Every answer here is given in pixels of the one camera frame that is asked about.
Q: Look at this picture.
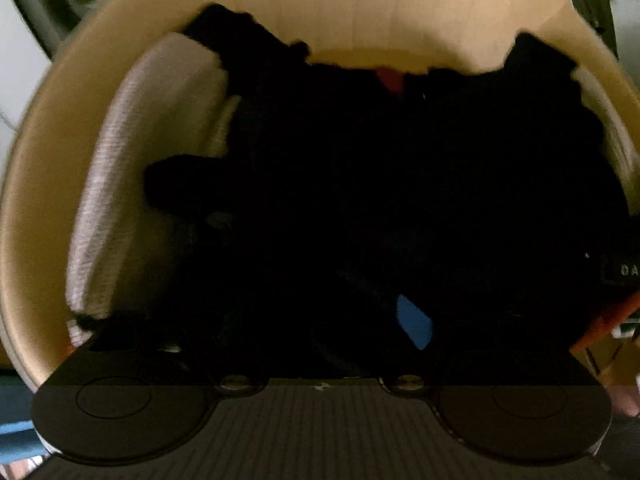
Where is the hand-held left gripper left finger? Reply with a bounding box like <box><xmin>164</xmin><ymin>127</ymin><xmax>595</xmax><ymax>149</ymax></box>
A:
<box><xmin>92</xmin><ymin>322</ymin><xmax>258</xmax><ymax>396</ymax></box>

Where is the beige laundry basket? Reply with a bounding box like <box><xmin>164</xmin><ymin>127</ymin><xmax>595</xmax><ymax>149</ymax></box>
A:
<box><xmin>0</xmin><ymin>0</ymin><xmax>640</xmax><ymax>396</ymax></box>

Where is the red cloth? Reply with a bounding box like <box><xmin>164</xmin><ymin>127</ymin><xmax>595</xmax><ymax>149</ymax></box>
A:
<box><xmin>375</xmin><ymin>66</ymin><xmax>407</xmax><ymax>97</ymax></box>

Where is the black top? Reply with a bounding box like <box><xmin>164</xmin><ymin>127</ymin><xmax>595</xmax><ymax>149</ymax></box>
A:
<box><xmin>145</xmin><ymin>2</ymin><xmax>631</xmax><ymax>376</ymax></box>

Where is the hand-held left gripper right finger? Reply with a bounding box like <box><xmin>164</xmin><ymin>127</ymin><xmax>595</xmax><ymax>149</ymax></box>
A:
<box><xmin>395</xmin><ymin>294</ymin><xmax>576</xmax><ymax>396</ymax></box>

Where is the orange object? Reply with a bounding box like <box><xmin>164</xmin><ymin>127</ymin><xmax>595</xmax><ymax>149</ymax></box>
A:
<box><xmin>572</xmin><ymin>292</ymin><xmax>640</xmax><ymax>353</ymax></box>

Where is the white ribbed knit garment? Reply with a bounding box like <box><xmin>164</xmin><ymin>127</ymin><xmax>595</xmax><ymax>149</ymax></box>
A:
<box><xmin>65</xmin><ymin>32</ymin><xmax>241</xmax><ymax>341</ymax></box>

